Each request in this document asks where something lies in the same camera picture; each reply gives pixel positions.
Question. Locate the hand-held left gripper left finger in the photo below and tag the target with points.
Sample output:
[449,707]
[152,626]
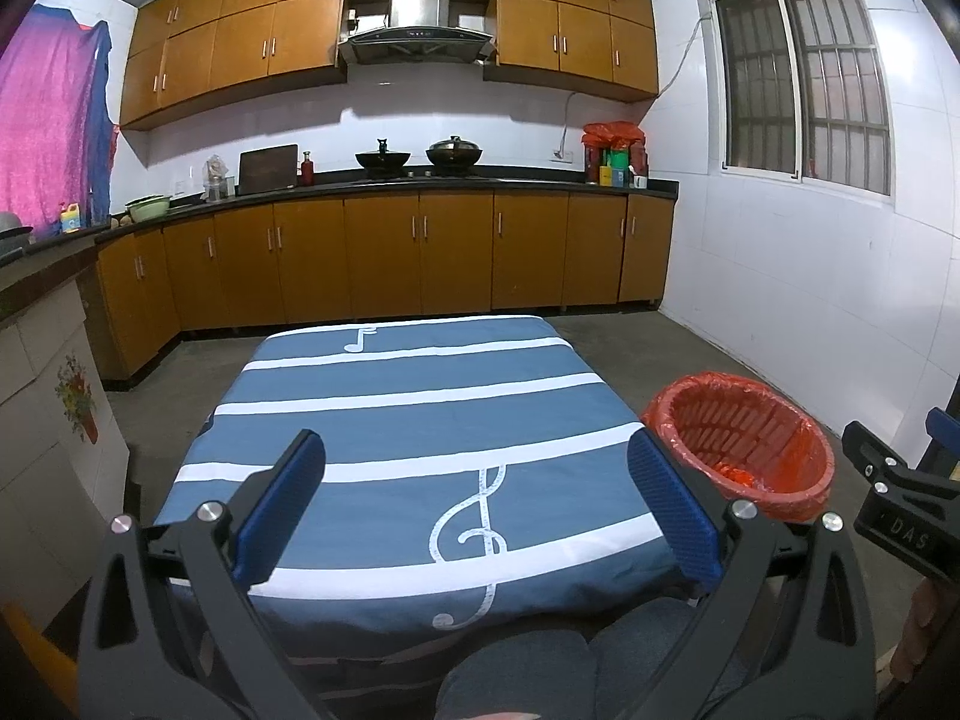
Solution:
[277,506]

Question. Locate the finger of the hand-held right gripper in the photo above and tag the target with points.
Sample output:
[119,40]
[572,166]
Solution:
[877,465]
[945,439]

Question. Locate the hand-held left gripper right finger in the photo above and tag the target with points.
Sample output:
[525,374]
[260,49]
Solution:
[675,506]

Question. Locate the red plastic lattice wastebasket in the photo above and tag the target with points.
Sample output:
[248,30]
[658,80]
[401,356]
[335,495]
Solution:
[739,420]

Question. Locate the person's right hand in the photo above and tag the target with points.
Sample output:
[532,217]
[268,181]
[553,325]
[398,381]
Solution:
[934,634]

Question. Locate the person's right leg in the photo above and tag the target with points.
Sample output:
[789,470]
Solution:
[622,652]

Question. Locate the person's leg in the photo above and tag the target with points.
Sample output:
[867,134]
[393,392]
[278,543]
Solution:
[622,652]
[517,675]

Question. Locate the blue white striped tablecloth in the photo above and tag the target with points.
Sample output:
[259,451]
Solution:
[420,405]

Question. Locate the person's left leg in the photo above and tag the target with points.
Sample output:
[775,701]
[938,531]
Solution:
[517,675]

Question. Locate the white tiled counter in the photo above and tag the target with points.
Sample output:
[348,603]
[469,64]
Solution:
[45,510]

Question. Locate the yellow object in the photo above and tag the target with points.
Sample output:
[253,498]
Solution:
[30,645]

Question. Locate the row of wooden base cabinets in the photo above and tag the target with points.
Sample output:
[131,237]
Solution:
[450,247]

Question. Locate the green basin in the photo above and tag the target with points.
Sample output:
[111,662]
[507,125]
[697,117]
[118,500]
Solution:
[146,208]

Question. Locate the clear glass jar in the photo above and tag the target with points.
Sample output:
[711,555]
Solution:
[216,184]

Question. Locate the small red bottle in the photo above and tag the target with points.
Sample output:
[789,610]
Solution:
[307,172]

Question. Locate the dark wooden cutting board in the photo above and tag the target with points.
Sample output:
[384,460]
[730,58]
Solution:
[268,170]

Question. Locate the tall red bottle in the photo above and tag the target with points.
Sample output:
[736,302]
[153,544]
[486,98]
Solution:
[640,159]

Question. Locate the green container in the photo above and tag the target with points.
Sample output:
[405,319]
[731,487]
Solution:
[616,161]

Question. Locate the dark red bottle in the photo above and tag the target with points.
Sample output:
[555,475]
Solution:
[592,165]

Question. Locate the yellow detergent bottle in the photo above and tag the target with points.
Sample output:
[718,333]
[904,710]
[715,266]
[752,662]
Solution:
[71,221]

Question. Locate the black kitchen countertop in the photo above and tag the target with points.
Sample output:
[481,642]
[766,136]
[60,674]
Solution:
[525,181]

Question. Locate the black wok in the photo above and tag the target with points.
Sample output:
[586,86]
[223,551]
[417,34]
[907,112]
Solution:
[382,161]

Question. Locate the red plastic bag over bottles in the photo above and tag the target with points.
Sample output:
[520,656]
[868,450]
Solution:
[613,133]

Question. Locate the grey bowl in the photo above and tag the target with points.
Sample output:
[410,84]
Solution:
[13,229]

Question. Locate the black pot with lid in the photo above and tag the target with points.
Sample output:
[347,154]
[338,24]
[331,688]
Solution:
[454,155]

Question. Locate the barred sliding window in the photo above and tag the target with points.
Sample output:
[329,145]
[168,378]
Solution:
[795,75]

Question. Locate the pink and blue hanging cloth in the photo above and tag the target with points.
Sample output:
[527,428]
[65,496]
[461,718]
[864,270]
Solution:
[45,127]

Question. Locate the steel range hood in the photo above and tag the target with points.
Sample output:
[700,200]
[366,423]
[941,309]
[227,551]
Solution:
[418,4]

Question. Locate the row of wooden wall cabinets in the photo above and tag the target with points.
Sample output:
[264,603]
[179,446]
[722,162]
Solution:
[225,45]

